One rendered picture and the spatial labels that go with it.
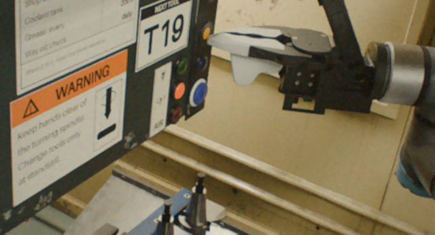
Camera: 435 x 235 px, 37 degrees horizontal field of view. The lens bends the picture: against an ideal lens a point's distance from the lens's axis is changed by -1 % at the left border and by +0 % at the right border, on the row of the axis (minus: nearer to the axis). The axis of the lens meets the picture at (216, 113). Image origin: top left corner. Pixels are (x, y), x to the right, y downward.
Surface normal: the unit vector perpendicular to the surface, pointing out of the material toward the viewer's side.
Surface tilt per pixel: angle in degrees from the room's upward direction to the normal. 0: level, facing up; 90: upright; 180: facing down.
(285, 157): 90
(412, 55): 27
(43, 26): 90
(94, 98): 90
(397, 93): 105
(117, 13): 90
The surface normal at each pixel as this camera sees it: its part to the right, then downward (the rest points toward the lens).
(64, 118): 0.85, 0.34
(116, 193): -0.10, -0.65
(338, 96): -0.01, 0.47
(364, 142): -0.50, 0.36
